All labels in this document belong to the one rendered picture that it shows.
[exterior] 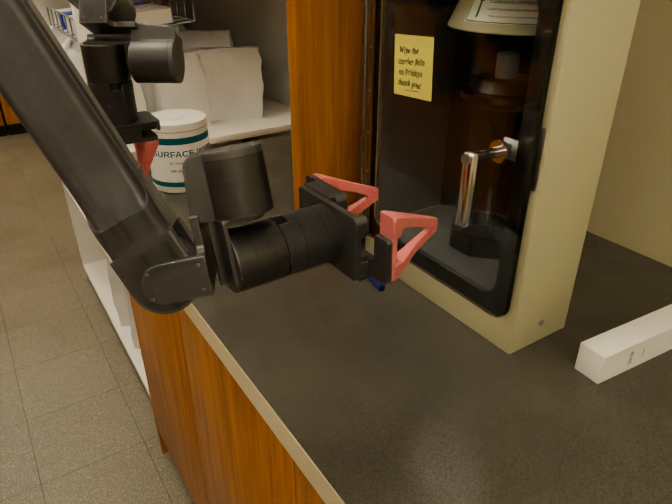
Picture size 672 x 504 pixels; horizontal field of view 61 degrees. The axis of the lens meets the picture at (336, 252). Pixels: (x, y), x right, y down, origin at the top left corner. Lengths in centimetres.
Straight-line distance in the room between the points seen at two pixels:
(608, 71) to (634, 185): 45
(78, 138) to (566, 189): 51
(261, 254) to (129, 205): 11
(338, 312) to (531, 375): 27
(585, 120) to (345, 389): 41
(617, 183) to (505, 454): 62
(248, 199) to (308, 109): 41
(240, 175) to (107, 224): 11
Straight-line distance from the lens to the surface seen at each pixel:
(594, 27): 66
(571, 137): 68
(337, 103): 90
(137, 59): 81
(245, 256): 49
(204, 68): 181
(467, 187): 65
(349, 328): 79
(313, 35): 86
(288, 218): 52
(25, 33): 50
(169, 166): 124
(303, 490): 78
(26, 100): 50
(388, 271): 52
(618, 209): 114
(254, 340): 77
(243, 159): 48
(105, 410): 217
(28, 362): 250
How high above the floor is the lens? 140
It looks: 28 degrees down
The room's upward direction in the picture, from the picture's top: straight up
